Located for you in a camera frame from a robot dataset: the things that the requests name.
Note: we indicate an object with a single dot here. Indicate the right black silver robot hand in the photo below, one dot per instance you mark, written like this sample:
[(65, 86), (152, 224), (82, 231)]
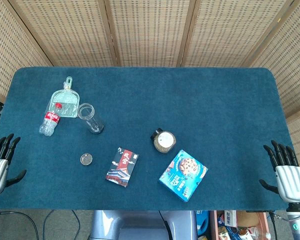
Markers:
[(290, 180)]

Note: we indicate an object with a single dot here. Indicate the small round metal lid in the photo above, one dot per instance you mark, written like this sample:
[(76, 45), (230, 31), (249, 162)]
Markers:
[(86, 159)]

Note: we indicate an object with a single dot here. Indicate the wooden crate with snacks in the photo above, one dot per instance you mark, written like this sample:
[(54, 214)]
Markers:
[(240, 227)]

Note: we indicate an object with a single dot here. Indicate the cola plastic bottle red label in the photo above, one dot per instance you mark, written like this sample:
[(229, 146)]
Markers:
[(50, 122)]

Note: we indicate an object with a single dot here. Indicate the blue snack packet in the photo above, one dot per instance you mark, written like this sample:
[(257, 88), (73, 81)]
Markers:
[(202, 222)]

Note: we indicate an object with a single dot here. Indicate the green mini dustpan in bag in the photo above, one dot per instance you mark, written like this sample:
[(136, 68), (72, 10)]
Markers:
[(65, 97)]

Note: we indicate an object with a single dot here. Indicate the blue chocolate cookie box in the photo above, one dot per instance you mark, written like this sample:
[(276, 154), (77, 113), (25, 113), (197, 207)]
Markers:
[(183, 175)]

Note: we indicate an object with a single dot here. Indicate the clear glass tumbler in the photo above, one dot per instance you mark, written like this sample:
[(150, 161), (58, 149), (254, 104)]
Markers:
[(92, 120)]

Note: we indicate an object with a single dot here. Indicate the black red palace print box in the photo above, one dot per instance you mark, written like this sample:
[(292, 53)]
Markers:
[(122, 167)]

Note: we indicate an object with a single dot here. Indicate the round glass jar black lid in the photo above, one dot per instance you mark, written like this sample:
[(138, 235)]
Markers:
[(165, 142)]

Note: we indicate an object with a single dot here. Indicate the grey robot torso base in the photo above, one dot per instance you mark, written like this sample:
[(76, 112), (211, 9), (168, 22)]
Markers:
[(140, 225)]

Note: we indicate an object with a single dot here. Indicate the blue plush table cloth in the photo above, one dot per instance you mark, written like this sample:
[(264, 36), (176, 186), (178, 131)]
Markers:
[(150, 100)]

